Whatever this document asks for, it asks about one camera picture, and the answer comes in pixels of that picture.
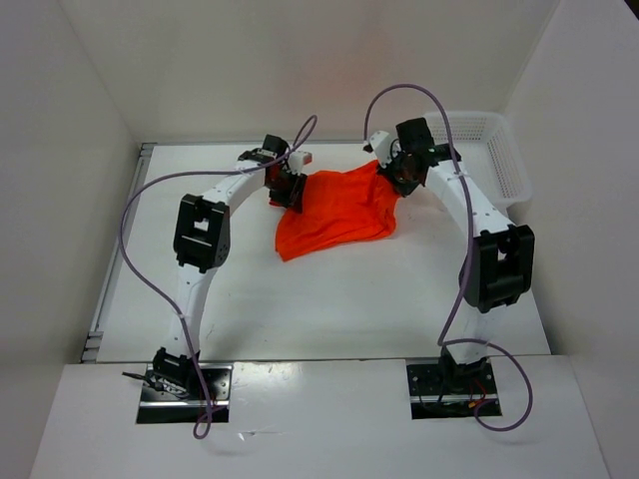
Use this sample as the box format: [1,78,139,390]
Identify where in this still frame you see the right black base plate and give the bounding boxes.
[405,358,502,420]

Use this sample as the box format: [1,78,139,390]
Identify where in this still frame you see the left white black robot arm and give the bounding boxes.
[153,135,313,399]

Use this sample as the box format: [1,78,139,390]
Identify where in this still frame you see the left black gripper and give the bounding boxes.
[265,168,307,214]

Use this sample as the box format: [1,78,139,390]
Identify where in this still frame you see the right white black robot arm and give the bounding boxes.
[365,118,535,392]

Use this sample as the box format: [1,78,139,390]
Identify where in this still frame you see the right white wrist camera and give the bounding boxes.
[362,131,397,168]

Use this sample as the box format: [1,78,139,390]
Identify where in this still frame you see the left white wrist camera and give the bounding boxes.
[287,151,313,175]

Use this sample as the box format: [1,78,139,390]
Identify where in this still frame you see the orange shorts with white drawstring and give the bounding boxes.
[275,161,400,261]

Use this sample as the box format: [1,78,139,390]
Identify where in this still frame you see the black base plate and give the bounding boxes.
[136,363,233,425]
[405,358,502,420]

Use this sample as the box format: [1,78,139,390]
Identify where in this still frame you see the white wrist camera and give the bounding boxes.
[287,151,313,175]
[362,131,397,168]

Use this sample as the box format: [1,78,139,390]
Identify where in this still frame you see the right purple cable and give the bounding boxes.
[363,84,534,432]

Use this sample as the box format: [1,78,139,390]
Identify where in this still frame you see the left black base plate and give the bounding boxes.
[136,363,233,425]

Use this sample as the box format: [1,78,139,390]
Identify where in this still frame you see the white perforated plastic basket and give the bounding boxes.
[447,111,532,212]

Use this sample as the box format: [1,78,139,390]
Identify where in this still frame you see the purple cable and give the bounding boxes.
[363,84,534,432]
[120,115,319,440]

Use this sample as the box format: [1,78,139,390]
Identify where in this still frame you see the aluminium table edge rail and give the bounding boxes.
[79,143,156,364]

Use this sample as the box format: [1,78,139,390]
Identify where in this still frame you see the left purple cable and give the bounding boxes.
[120,115,319,440]

